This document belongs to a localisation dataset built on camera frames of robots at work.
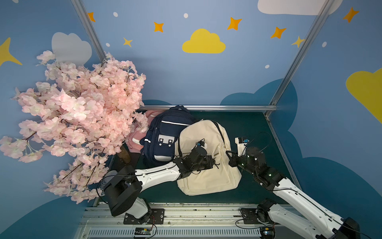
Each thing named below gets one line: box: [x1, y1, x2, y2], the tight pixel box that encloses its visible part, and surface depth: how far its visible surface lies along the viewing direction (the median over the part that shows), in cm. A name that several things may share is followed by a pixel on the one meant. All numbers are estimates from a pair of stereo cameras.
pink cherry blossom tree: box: [0, 50, 149, 205], surface depth 58 cm
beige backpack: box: [177, 119, 242, 196], surface depth 82 cm
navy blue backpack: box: [139, 105, 203, 167], surface depth 98 cm
